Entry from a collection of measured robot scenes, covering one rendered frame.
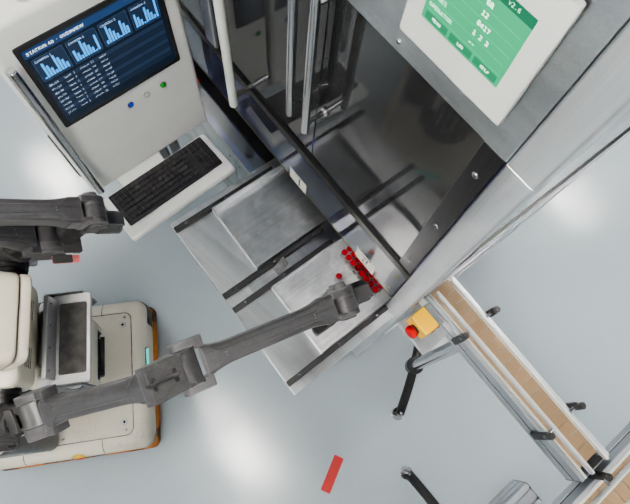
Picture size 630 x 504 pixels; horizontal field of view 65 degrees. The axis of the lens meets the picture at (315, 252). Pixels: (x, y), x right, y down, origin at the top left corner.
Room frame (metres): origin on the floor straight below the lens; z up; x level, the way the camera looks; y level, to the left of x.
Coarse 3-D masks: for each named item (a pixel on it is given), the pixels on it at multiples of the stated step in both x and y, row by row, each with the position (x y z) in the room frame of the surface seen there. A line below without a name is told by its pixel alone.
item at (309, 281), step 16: (336, 240) 0.61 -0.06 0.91; (320, 256) 0.55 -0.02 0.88; (336, 256) 0.57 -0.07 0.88; (304, 272) 0.49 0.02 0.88; (320, 272) 0.50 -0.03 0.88; (336, 272) 0.51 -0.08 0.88; (352, 272) 0.52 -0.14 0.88; (272, 288) 0.41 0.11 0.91; (288, 288) 0.43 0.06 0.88; (304, 288) 0.44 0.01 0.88; (320, 288) 0.45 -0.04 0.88; (288, 304) 0.37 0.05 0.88; (304, 304) 0.38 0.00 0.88; (368, 304) 0.42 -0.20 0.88; (352, 320) 0.36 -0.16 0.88; (320, 336) 0.29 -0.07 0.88; (336, 336) 0.30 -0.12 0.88; (320, 352) 0.24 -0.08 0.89
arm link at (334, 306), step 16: (320, 304) 0.27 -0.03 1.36; (336, 304) 0.28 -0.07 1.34; (352, 304) 0.29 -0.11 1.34; (272, 320) 0.22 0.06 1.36; (288, 320) 0.22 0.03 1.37; (304, 320) 0.23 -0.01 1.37; (320, 320) 0.24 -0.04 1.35; (336, 320) 0.25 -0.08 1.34; (192, 336) 0.14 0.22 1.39; (240, 336) 0.16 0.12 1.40; (256, 336) 0.17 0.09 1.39; (272, 336) 0.18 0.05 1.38; (288, 336) 0.19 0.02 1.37; (208, 352) 0.12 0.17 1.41; (224, 352) 0.12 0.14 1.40; (240, 352) 0.13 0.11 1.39; (208, 368) 0.09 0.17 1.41; (208, 384) 0.06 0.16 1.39
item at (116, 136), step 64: (0, 0) 0.76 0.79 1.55; (64, 0) 0.82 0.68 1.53; (128, 0) 0.93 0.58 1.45; (0, 64) 0.66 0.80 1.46; (64, 64) 0.76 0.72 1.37; (128, 64) 0.88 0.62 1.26; (192, 64) 1.04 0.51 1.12; (64, 128) 0.69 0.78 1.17; (128, 128) 0.82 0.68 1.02; (192, 128) 0.98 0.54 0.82
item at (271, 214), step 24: (240, 192) 0.72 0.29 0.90; (264, 192) 0.75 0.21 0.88; (288, 192) 0.77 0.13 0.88; (216, 216) 0.62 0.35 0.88; (240, 216) 0.64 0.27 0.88; (264, 216) 0.66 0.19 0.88; (288, 216) 0.68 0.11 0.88; (312, 216) 0.69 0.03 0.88; (240, 240) 0.56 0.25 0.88; (264, 240) 0.57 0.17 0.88; (288, 240) 0.59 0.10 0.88; (264, 264) 0.49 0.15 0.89
